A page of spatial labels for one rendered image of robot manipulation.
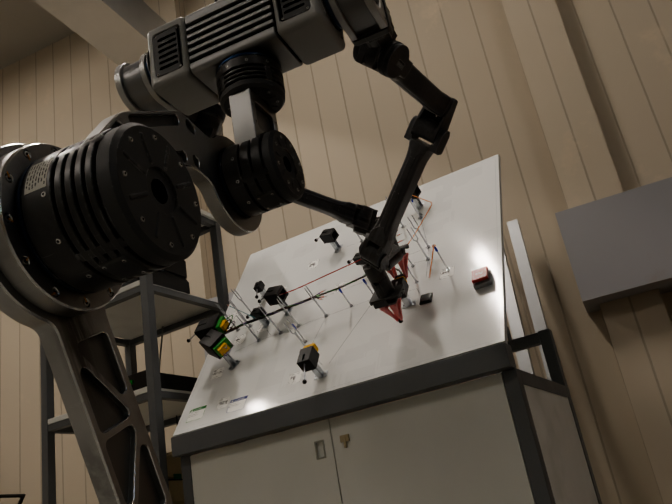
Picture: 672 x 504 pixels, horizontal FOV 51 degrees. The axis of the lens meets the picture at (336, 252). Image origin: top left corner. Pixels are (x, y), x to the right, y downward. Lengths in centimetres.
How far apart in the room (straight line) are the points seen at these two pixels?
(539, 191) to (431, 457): 264
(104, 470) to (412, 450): 124
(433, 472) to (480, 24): 355
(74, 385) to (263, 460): 144
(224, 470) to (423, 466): 69
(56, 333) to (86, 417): 11
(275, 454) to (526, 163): 276
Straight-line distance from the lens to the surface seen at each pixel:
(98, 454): 94
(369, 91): 503
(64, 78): 684
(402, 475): 207
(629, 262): 391
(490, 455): 197
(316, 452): 220
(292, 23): 142
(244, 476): 235
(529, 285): 391
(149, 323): 263
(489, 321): 202
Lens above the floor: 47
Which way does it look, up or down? 22 degrees up
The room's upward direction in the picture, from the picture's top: 10 degrees counter-clockwise
